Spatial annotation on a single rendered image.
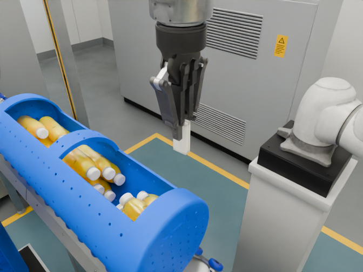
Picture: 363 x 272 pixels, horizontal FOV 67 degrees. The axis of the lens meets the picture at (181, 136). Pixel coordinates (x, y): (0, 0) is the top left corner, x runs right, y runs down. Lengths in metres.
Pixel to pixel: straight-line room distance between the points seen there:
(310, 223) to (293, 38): 1.25
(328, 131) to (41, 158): 0.91
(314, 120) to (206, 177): 1.62
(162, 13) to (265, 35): 1.76
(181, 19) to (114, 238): 0.50
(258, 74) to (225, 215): 1.11
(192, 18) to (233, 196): 2.08
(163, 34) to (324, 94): 0.70
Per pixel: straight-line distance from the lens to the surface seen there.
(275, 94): 2.20
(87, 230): 0.76
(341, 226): 2.46
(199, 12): 0.39
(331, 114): 1.01
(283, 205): 1.20
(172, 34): 0.39
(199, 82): 0.48
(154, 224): 0.64
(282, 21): 2.05
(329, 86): 1.02
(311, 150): 1.10
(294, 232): 1.27
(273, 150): 1.10
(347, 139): 1.01
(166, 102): 0.42
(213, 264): 0.87
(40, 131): 1.16
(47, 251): 2.24
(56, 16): 1.47
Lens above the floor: 1.74
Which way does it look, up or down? 35 degrees down
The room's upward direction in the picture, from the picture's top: straight up
